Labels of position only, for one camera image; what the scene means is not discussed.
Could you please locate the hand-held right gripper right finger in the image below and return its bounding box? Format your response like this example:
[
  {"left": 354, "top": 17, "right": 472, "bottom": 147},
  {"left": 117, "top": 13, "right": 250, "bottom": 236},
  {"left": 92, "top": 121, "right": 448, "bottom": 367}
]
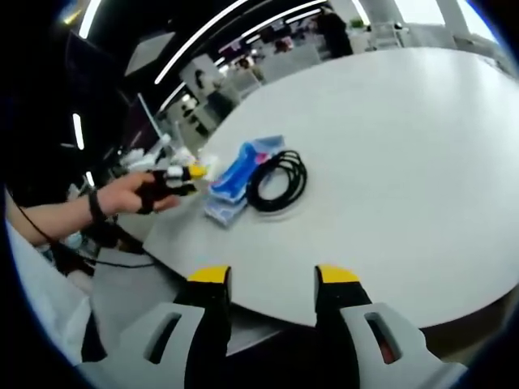
[{"left": 315, "top": 263, "right": 467, "bottom": 389}]

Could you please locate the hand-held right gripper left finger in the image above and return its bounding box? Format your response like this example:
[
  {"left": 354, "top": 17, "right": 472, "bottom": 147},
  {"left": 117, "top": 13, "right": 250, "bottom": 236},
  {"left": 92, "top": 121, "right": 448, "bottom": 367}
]
[{"left": 76, "top": 265, "right": 232, "bottom": 389}]

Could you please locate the clear packet with blue pad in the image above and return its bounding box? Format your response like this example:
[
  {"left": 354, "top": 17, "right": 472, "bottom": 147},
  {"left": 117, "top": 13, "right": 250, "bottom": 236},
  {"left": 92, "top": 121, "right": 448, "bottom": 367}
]
[{"left": 204, "top": 135, "right": 286, "bottom": 230}]

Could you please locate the blue floral packet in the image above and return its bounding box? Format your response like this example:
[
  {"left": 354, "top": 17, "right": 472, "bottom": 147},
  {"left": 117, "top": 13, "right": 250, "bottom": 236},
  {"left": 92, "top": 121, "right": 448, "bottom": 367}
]
[{"left": 208, "top": 141, "right": 271, "bottom": 203}]

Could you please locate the person's left hand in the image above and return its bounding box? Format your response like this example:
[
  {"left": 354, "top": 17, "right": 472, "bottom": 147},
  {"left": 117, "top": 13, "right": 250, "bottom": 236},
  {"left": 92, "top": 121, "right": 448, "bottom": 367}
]
[{"left": 99, "top": 169, "right": 184, "bottom": 216}]

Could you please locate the dark monitor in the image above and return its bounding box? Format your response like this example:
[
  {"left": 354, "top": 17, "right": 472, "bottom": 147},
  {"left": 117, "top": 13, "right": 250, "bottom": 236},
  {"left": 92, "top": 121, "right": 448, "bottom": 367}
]
[{"left": 120, "top": 92, "right": 161, "bottom": 152}]

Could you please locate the ceiling air vent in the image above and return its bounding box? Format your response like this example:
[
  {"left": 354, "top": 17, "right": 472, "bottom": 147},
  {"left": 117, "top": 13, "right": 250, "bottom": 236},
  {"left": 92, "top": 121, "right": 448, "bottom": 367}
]
[{"left": 124, "top": 32, "right": 176, "bottom": 76}]

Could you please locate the long ceiling light strip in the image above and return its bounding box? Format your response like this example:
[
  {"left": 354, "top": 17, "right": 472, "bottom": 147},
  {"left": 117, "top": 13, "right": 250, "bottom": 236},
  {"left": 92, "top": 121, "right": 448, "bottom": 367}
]
[{"left": 154, "top": 0, "right": 249, "bottom": 86}]

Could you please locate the person's white shirt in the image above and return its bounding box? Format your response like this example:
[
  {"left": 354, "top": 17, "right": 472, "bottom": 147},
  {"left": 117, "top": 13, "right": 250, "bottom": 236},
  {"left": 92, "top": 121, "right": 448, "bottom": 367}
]
[{"left": 6, "top": 226, "right": 92, "bottom": 364}]

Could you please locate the grey office partition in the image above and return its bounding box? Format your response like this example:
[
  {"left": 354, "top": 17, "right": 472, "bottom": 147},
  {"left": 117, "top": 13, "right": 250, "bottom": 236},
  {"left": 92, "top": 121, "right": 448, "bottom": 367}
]
[{"left": 262, "top": 42, "right": 322, "bottom": 81}]

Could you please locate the white table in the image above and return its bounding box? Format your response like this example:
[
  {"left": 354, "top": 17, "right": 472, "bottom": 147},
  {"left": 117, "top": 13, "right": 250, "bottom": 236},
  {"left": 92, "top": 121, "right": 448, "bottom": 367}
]
[{"left": 144, "top": 46, "right": 519, "bottom": 329}]

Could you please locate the white chair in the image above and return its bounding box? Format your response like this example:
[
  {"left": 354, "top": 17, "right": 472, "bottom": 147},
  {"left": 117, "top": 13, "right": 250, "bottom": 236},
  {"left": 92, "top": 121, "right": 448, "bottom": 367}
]
[{"left": 372, "top": 22, "right": 401, "bottom": 50}]

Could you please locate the thin black cable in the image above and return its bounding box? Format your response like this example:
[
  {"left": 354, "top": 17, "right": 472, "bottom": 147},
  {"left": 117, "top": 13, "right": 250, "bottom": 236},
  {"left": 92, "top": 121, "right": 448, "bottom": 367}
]
[{"left": 11, "top": 198, "right": 157, "bottom": 269}]

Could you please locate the black wrist strap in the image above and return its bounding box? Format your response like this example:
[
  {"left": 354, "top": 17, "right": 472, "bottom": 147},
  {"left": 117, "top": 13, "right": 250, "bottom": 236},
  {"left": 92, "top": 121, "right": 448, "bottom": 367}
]
[{"left": 88, "top": 187, "right": 107, "bottom": 223}]

